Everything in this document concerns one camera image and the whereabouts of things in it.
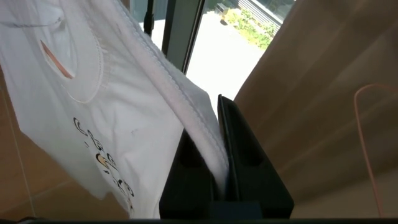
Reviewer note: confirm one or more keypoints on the pink clothes hanger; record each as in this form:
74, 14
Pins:
362, 140
57, 61

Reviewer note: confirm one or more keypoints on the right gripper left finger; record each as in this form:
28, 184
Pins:
189, 186

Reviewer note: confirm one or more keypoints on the black clothes rack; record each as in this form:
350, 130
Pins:
149, 18

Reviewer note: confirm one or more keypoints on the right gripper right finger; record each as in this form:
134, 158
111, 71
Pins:
255, 186

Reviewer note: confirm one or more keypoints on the beige curtain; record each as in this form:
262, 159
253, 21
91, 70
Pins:
311, 109

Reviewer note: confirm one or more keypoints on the white t-shirt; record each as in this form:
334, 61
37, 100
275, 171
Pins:
124, 109

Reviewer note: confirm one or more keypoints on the window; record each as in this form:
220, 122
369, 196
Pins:
224, 56

